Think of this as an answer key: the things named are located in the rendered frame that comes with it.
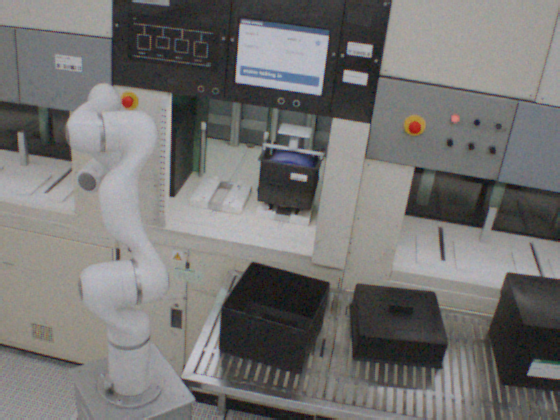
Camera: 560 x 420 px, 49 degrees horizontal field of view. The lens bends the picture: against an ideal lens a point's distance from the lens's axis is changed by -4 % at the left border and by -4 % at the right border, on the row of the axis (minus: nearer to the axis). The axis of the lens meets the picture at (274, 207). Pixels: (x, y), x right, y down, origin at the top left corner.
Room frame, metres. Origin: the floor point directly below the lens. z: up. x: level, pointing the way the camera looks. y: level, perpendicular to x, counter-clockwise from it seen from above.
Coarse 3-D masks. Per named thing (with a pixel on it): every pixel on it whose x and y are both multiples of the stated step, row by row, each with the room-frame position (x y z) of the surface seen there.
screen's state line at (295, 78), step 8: (240, 72) 1.98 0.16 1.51; (248, 72) 1.98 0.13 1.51; (256, 72) 1.98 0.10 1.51; (264, 72) 1.97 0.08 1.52; (272, 72) 1.97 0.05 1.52; (280, 72) 1.97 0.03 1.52; (288, 72) 1.96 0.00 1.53; (280, 80) 1.97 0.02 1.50; (288, 80) 1.96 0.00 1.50; (296, 80) 1.96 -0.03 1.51; (304, 80) 1.96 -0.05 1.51; (312, 80) 1.95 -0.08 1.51
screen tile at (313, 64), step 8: (288, 40) 1.97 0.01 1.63; (296, 40) 1.96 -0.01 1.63; (304, 40) 1.96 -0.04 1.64; (312, 40) 1.96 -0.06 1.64; (296, 48) 1.96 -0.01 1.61; (304, 48) 1.96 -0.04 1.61; (312, 48) 1.96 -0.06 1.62; (320, 48) 1.95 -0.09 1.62; (288, 56) 1.96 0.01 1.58; (312, 56) 1.95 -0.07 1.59; (320, 56) 1.95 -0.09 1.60; (288, 64) 1.96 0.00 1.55; (296, 64) 1.96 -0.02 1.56; (304, 64) 1.96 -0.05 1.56; (312, 64) 1.95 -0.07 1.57; (320, 64) 1.95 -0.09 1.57; (320, 72) 1.95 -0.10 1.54
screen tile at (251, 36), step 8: (248, 32) 1.98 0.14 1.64; (256, 32) 1.98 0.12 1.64; (264, 32) 1.98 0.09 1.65; (272, 32) 1.97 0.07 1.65; (248, 40) 1.98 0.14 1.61; (256, 40) 1.98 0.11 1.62; (264, 40) 1.97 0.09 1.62; (272, 40) 1.97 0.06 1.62; (280, 40) 1.97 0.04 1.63; (272, 48) 1.97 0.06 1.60; (280, 48) 1.97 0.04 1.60; (248, 56) 1.98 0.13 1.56; (256, 56) 1.98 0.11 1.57; (264, 56) 1.97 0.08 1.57; (272, 56) 1.97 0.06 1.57; (264, 64) 1.97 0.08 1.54; (272, 64) 1.97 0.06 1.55
